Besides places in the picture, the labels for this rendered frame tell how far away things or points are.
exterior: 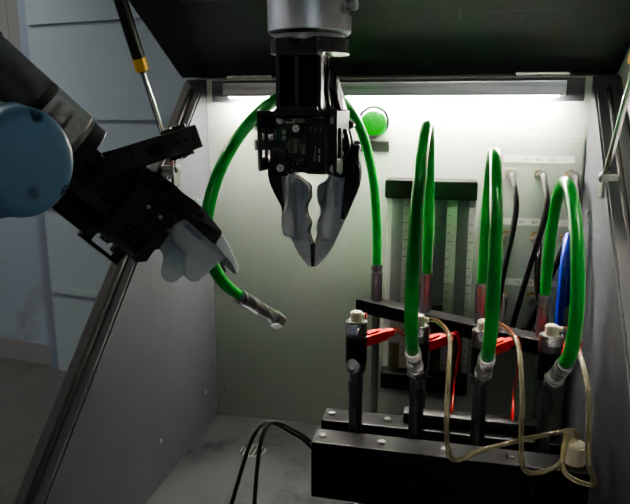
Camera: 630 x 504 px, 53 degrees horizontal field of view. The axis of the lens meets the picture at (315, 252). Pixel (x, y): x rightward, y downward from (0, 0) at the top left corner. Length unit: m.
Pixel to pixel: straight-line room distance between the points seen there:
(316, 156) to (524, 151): 0.56
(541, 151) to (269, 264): 0.49
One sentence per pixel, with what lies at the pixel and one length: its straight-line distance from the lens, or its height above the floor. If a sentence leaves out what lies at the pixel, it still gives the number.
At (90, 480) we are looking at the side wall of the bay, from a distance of 0.89.
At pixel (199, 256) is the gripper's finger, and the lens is 0.67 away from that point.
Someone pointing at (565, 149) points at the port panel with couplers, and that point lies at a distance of 1.07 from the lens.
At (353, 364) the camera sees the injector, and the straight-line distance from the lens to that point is 0.82.
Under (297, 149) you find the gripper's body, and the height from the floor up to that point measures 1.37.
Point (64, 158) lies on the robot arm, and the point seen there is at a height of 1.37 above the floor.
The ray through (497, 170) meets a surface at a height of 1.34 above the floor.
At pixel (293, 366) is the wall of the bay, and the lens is 1.19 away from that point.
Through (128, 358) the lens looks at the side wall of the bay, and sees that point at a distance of 0.92.
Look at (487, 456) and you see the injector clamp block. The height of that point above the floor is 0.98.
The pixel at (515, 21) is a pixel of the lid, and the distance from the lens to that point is 0.99.
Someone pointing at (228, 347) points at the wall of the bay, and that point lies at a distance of 1.22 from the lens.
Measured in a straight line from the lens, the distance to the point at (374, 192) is 0.98.
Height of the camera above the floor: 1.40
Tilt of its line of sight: 13 degrees down
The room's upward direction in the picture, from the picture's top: straight up
